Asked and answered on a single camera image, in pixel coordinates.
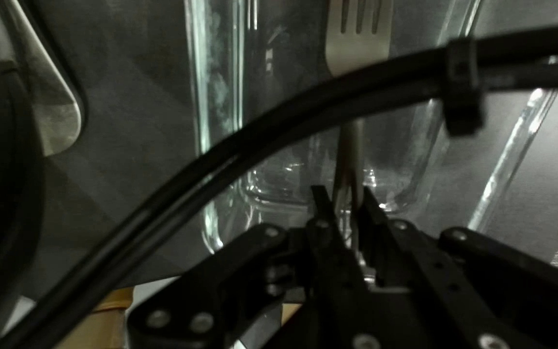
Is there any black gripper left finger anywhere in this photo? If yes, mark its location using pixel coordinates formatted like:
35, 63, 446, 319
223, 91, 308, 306
126, 184, 365, 349

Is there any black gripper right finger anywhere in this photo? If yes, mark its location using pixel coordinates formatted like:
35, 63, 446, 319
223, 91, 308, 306
357, 186, 558, 349

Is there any silver metal fork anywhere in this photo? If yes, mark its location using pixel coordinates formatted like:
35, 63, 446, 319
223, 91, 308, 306
322, 0, 398, 255

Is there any small brown tea box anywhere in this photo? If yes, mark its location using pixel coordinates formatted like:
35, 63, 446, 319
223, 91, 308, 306
57, 281, 140, 349

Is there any rectangular glass container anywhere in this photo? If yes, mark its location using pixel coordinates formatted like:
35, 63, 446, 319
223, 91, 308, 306
182, 0, 558, 255

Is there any stainless steel electric kettle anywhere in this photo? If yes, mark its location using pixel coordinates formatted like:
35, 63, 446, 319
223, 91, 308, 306
0, 0, 88, 349

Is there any black cable tie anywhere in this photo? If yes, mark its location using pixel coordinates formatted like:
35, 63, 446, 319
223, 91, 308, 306
442, 36, 489, 139

